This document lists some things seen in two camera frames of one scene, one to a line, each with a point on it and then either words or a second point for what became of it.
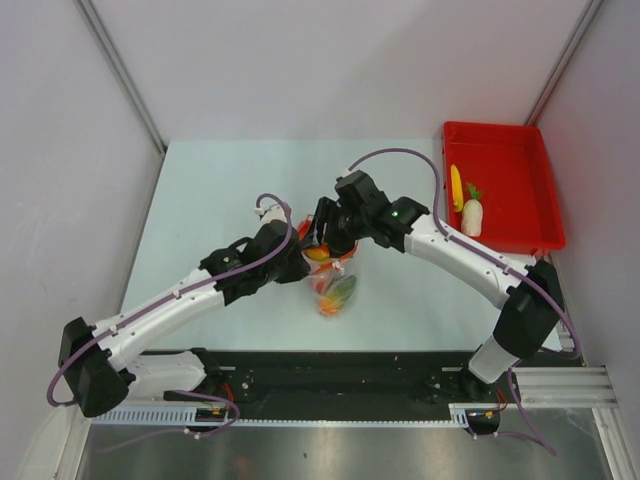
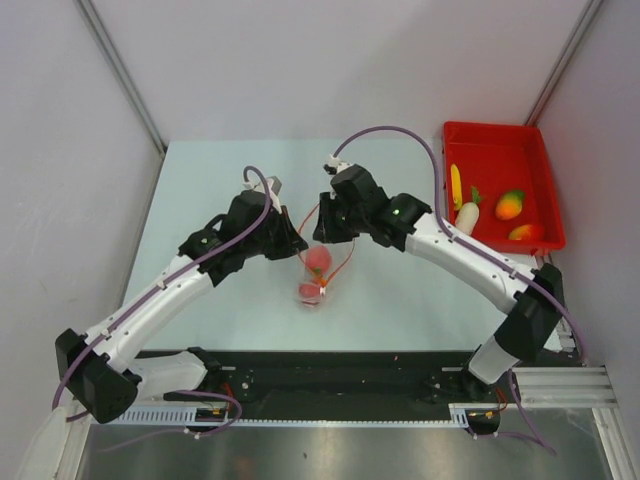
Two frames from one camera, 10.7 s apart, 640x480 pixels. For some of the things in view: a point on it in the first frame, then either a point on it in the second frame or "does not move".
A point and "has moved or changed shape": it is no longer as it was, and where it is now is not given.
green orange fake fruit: x=343 y=288 → x=510 y=204
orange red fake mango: x=319 y=253 → x=521 y=233
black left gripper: x=300 y=267 → x=292 y=242
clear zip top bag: x=331 y=285 has moved or changed shape
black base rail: x=312 y=378 does not move
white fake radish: x=472 y=214 has moved or changed shape
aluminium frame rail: x=565 y=387 does not move
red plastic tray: x=518 y=197 does not move
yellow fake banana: x=456 y=188 does not move
